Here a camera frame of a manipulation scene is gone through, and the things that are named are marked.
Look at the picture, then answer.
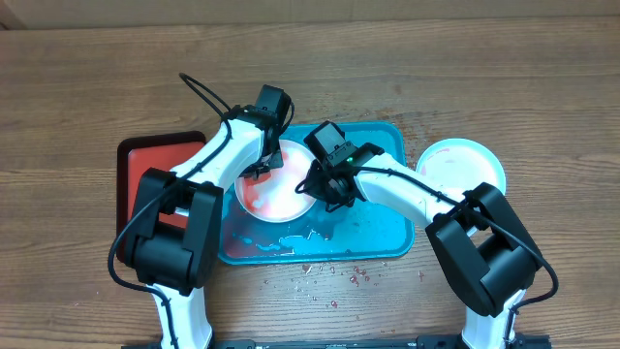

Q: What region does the red tray with black rim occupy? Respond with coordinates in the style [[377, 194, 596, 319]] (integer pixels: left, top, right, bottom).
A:
[[116, 131, 206, 234]]

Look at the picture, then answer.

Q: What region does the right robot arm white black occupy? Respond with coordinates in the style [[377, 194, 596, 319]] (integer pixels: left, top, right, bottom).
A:
[[295, 141, 550, 348]]

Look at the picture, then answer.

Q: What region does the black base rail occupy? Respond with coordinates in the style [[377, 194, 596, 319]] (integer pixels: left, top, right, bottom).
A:
[[121, 333, 552, 349]]

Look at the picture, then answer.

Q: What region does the teal plastic tray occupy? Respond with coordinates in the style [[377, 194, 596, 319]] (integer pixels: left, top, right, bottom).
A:
[[219, 124, 415, 265]]

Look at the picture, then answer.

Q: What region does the white plate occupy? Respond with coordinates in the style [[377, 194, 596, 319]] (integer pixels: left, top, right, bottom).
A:
[[234, 140, 316, 223]]

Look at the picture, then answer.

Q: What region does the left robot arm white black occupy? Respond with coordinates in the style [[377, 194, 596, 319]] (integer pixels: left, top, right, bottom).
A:
[[108, 106, 295, 348]]

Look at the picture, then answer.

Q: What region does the light blue plate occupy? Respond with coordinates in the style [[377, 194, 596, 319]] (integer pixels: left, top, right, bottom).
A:
[[416, 139, 507, 194]]

